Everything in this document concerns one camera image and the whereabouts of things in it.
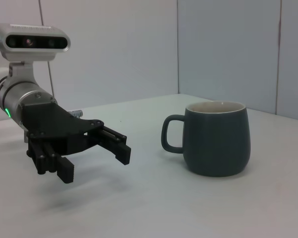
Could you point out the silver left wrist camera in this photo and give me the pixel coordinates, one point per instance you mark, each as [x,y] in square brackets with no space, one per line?
[34,42]

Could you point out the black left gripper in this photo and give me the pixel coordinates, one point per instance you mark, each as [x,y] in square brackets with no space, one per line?
[47,121]

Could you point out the grey ceramic cup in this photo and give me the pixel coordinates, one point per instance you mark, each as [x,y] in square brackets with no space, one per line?
[213,143]

